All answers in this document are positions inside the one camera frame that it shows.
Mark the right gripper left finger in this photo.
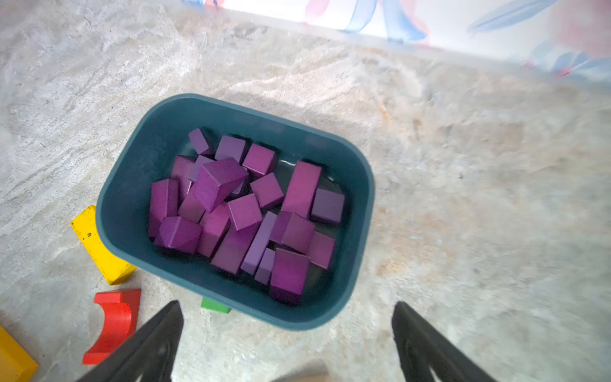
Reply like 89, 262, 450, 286
80, 300, 184, 382

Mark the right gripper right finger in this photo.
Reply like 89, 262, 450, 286
391, 302, 494, 382

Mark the purple cube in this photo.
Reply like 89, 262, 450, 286
310, 188, 345, 225
306, 232, 336, 270
270, 212, 315, 253

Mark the purple long brick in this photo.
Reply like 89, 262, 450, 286
281, 161, 322, 219
240, 212, 277, 275

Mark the purple triangle brick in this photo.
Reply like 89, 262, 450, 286
193, 158, 248, 212

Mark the teal plastic storage bin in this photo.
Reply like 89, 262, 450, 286
96, 94, 375, 331

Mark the red arch brick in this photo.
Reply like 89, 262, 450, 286
82, 289, 141, 365

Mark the natural wood brick right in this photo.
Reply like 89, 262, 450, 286
273, 365, 331, 382

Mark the yellow-orange brick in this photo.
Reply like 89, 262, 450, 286
0, 328, 39, 382

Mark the yellow long brick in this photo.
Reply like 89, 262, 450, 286
70, 205, 136, 286

